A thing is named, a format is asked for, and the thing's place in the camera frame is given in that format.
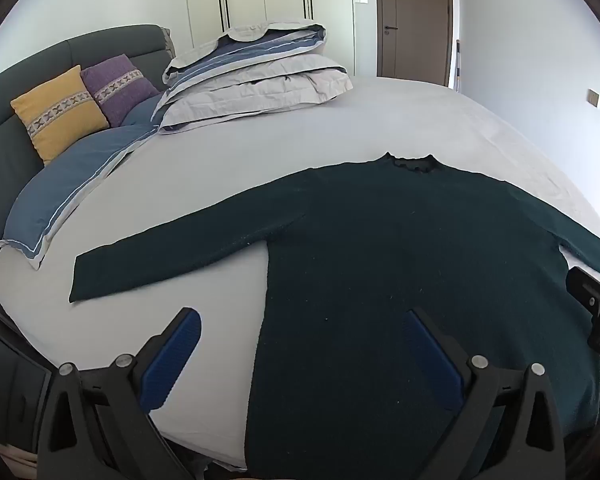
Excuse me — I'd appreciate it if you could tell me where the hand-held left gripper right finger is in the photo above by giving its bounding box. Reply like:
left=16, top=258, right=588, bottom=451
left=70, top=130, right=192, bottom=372
left=407, top=307, right=566, bottom=480

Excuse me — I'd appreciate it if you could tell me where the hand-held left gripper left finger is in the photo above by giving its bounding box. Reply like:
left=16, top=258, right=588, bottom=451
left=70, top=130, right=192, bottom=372
left=37, top=306, right=203, bottom=480

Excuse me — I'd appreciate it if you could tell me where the dark green knit sweater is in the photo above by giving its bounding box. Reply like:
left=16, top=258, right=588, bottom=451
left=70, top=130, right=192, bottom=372
left=69, top=152, right=600, bottom=480

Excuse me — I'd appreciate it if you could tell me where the dark grey nightstand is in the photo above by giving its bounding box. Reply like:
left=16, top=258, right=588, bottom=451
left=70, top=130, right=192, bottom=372
left=0, top=330, right=56, bottom=461

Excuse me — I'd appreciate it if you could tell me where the blue pillow with white trim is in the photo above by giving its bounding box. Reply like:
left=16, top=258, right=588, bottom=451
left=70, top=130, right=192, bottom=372
left=0, top=94, right=166, bottom=271

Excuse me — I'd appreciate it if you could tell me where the yellow cushion with patterned band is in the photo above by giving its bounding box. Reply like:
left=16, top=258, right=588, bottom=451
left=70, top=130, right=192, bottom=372
left=10, top=65, right=111, bottom=167

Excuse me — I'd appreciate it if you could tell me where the dark grey upholstered headboard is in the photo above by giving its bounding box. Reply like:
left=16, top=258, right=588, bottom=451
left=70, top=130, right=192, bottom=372
left=0, top=24, right=176, bottom=301

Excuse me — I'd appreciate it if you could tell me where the folded grey and blue duvet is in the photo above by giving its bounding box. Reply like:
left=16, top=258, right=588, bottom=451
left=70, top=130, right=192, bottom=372
left=158, top=19, right=355, bottom=136

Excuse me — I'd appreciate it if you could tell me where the purple cushion with patterned band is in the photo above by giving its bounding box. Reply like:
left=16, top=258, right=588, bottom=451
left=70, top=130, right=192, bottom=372
left=80, top=54, right=161, bottom=128

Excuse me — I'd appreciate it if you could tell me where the brown wooden door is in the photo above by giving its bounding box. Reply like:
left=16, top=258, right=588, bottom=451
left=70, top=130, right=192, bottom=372
left=374, top=0, right=456, bottom=88

